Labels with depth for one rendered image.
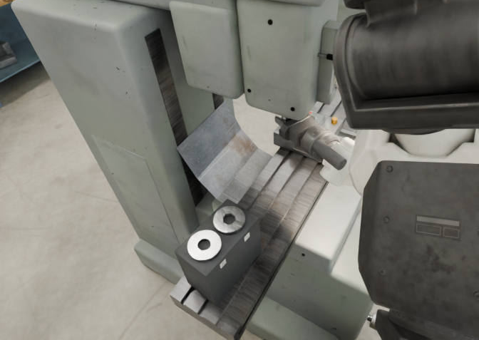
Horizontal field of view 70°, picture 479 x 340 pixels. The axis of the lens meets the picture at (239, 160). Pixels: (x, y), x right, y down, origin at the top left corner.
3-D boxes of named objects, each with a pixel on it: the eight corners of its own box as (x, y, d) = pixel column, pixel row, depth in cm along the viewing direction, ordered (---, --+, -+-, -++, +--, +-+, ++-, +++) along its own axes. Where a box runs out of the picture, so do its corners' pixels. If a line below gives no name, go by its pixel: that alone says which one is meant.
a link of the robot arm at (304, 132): (311, 104, 103) (340, 123, 95) (310, 128, 110) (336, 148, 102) (278, 120, 99) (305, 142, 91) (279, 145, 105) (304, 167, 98)
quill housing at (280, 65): (331, 87, 102) (346, -29, 80) (302, 127, 91) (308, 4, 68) (275, 73, 110) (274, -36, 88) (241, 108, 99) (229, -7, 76)
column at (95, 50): (251, 230, 222) (221, -32, 111) (209, 292, 196) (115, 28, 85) (191, 201, 244) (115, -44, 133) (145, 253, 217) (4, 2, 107)
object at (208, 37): (278, 62, 109) (277, -27, 91) (237, 103, 96) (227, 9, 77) (229, 50, 117) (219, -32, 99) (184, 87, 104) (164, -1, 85)
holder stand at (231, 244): (262, 251, 109) (259, 214, 95) (216, 306, 98) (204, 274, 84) (234, 232, 115) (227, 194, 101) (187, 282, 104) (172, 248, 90)
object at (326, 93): (335, 97, 94) (345, 21, 79) (329, 105, 92) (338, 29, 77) (321, 93, 95) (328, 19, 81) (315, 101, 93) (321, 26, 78)
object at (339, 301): (374, 293, 175) (404, 228, 133) (353, 352, 157) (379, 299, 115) (241, 228, 210) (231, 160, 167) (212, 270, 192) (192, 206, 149)
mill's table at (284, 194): (372, 107, 167) (375, 93, 161) (237, 346, 97) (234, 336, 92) (327, 95, 177) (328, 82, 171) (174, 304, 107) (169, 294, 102)
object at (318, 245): (360, 207, 141) (365, 189, 132) (328, 277, 121) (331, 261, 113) (256, 167, 162) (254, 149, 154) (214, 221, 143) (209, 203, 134)
